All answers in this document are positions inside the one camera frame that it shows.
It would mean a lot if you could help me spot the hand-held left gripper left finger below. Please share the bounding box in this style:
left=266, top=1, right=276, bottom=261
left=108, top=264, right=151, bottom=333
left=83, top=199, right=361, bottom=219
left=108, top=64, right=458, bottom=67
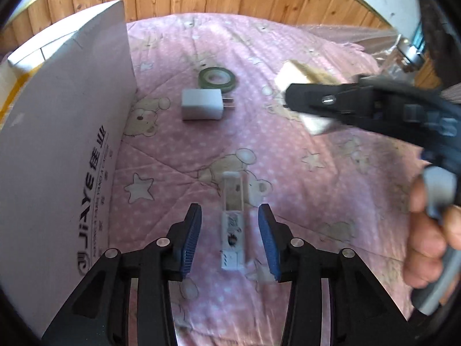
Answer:
left=41, top=203, right=202, bottom=346

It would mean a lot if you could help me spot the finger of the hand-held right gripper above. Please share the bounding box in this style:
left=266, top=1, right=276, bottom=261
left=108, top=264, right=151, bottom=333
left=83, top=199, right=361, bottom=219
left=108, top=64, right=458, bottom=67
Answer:
left=284, top=82, right=382, bottom=127

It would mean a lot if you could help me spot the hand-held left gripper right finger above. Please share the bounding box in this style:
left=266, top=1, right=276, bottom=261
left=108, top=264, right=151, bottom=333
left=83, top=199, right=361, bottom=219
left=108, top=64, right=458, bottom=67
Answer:
left=257, top=203, right=407, bottom=346

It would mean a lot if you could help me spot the beige tissue packet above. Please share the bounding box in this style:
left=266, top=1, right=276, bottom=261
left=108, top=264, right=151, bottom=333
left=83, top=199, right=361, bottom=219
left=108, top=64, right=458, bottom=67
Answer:
left=275, top=59, right=341, bottom=136

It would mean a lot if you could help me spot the white cardboard box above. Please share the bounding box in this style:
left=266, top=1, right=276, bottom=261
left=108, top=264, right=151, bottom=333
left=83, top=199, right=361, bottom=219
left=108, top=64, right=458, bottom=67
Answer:
left=0, top=0, right=139, bottom=336

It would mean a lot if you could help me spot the person's right hand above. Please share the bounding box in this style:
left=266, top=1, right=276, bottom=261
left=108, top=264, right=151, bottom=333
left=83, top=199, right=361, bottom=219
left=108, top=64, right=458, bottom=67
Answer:
left=403, top=177, right=448, bottom=289

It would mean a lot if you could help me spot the clear plastic sheet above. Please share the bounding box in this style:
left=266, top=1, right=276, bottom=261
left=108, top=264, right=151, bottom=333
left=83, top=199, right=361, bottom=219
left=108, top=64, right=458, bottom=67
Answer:
left=299, top=23, right=400, bottom=67

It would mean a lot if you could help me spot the pink printed blanket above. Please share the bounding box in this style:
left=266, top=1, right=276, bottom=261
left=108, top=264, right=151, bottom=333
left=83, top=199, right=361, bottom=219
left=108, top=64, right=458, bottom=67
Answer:
left=108, top=12, right=433, bottom=346

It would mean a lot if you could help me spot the silver metal cylinder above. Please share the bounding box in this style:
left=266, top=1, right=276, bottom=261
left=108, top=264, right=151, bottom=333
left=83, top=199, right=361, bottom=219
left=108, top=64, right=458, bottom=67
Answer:
left=396, top=38, right=426, bottom=69

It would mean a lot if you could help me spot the green tape roll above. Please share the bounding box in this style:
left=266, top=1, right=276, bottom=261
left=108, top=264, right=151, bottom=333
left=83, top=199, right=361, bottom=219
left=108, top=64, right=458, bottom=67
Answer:
left=198, top=67, right=239, bottom=89

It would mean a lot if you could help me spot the white charger plug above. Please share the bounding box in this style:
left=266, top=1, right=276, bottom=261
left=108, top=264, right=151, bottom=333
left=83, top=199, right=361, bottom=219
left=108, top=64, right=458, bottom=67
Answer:
left=181, top=89, right=236, bottom=121

